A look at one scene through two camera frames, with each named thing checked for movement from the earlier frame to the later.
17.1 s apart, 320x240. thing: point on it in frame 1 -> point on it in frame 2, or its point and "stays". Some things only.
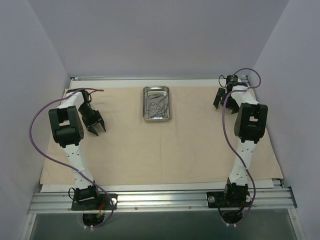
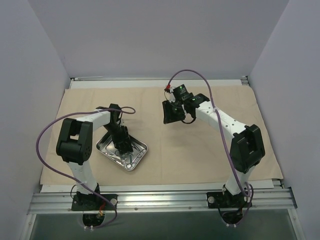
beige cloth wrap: (196, 146) stays
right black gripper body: (225, 96) -> (171, 111)
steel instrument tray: (156, 106) -> (106, 147)
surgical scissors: (153, 96) -> (117, 157)
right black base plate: (228, 199) stays
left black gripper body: (94, 122) -> (122, 144)
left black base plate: (103, 203) stays
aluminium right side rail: (277, 184) stays
